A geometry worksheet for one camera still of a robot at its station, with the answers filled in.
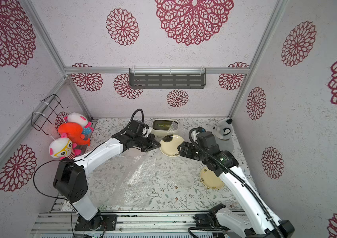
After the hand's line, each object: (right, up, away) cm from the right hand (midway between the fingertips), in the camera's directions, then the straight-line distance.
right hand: (182, 147), depth 72 cm
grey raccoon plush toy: (+26, +8, +16) cm, 31 cm away
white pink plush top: (-65, +16, +23) cm, 70 cm away
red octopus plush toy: (-63, +8, +17) cm, 66 cm away
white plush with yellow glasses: (-64, -1, +8) cm, 64 cm away
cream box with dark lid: (-10, +11, +38) cm, 41 cm away
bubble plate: (-33, -21, +16) cm, 43 cm away
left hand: (-11, 0, +11) cm, 15 cm away
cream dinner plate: (+18, -21, +16) cm, 32 cm away
